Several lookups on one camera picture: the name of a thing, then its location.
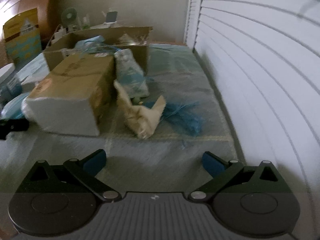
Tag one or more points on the brown cardboard box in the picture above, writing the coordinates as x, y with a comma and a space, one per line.
140, 57

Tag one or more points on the white stand with screen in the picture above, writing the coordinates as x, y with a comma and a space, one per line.
111, 18

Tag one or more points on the blue patterned tissue packet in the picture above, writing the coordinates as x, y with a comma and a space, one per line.
131, 72

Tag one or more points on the blue feather tassel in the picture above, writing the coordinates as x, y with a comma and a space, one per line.
185, 118

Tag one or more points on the plastic jar with white lid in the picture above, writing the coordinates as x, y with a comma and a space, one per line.
7, 85

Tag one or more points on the small green bottle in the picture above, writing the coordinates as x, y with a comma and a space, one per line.
86, 23

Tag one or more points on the yellow and blue package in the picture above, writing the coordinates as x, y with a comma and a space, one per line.
23, 40

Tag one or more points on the white power strip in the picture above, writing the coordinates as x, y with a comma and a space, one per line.
58, 33

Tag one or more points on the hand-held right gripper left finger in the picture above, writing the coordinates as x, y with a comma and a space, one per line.
94, 163

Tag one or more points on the cream cloth bow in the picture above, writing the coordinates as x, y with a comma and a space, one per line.
138, 118

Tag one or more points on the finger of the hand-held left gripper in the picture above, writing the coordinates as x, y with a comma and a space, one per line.
11, 126

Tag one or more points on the small green desk fan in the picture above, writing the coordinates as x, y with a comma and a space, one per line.
68, 16

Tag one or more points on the grey checked blanket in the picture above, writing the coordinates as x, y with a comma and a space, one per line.
155, 155

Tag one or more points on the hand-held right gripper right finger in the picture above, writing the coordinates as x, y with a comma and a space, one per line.
213, 165

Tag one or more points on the brown and white tissue pack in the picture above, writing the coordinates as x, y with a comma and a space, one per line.
72, 90

